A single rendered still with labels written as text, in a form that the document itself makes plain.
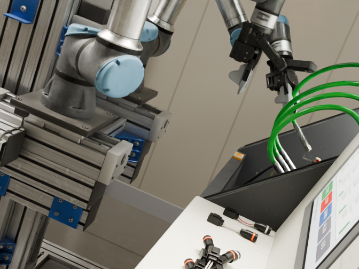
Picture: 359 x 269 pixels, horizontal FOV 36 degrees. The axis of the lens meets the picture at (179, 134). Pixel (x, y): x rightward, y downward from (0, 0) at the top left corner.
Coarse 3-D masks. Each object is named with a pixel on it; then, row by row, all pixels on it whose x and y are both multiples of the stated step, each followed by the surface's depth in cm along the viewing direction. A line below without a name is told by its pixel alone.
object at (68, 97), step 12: (60, 72) 143; (48, 84) 146; (60, 84) 143; (72, 84) 143; (84, 84) 144; (48, 96) 144; (60, 96) 143; (72, 96) 143; (84, 96) 145; (60, 108) 143; (72, 108) 144; (84, 108) 146
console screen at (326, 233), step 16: (352, 160) 108; (336, 176) 112; (352, 176) 98; (320, 192) 117; (336, 192) 101; (352, 192) 90; (320, 208) 104; (336, 208) 92; (352, 208) 82; (304, 224) 108; (320, 224) 95; (336, 224) 84; (352, 224) 76; (304, 240) 98; (320, 240) 87; (336, 240) 78; (352, 240) 72; (304, 256) 89; (320, 256) 80; (336, 256) 73
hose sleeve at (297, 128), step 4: (296, 124) 178; (296, 128) 178; (300, 128) 178; (296, 132) 178; (300, 132) 177; (300, 136) 177; (304, 136) 177; (304, 140) 176; (304, 144) 176; (308, 144) 176
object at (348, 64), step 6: (330, 66) 171; (336, 66) 170; (342, 66) 169; (348, 66) 168; (354, 66) 167; (318, 72) 173; (306, 78) 176; (300, 84) 177; (294, 90) 178; (294, 96) 178; (294, 120) 178
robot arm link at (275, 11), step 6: (270, 0) 156; (276, 0) 158; (282, 0) 159; (258, 6) 160; (264, 6) 159; (270, 6) 158; (276, 6) 159; (282, 6) 160; (270, 12) 159; (276, 12) 160
